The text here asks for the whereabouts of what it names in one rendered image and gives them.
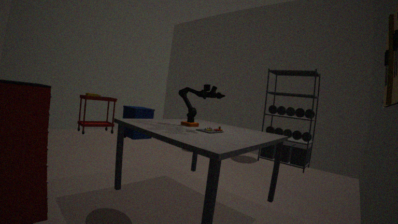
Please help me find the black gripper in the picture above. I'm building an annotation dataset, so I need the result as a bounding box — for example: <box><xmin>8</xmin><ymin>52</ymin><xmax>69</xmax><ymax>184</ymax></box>
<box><xmin>208</xmin><ymin>91</ymin><xmax>225</xmax><ymax>99</ymax></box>

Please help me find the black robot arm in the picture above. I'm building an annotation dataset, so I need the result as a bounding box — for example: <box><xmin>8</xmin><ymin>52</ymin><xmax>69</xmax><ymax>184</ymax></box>
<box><xmin>178</xmin><ymin>85</ymin><xmax>217</xmax><ymax>123</ymax></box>

